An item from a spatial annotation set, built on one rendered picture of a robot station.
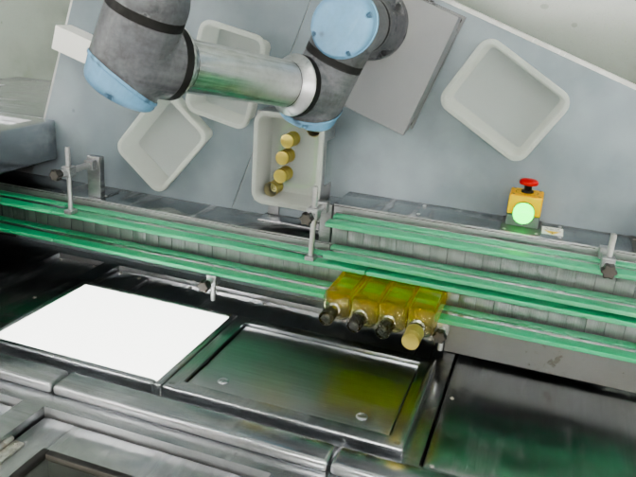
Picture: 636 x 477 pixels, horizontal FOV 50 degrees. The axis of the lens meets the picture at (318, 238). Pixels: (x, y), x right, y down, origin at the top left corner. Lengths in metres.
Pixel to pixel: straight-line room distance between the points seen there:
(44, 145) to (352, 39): 1.04
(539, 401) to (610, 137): 0.57
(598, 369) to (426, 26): 0.81
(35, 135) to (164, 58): 0.99
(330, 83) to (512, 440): 0.75
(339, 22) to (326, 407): 0.70
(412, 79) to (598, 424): 0.79
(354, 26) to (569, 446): 0.86
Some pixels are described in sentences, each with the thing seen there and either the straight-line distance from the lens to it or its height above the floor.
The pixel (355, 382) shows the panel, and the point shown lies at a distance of 1.38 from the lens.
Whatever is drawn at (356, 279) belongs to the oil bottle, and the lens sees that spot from 1.45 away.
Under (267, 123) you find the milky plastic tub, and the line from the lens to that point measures 1.64.
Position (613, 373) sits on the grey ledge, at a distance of 1.59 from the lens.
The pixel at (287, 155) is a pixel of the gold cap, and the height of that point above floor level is 0.81.
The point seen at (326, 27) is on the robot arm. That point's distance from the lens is 1.27.
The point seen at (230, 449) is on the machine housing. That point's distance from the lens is 1.22.
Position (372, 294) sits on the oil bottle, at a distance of 1.39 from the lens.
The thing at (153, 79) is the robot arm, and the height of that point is 1.42.
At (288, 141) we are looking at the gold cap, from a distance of 1.61.
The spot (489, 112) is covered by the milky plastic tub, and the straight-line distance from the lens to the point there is 1.55.
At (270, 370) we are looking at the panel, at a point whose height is 1.17.
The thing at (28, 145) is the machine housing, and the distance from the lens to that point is 1.96.
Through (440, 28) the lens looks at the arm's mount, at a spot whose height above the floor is 0.85.
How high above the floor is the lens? 2.29
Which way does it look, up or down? 64 degrees down
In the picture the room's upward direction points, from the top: 131 degrees counter-clockwise
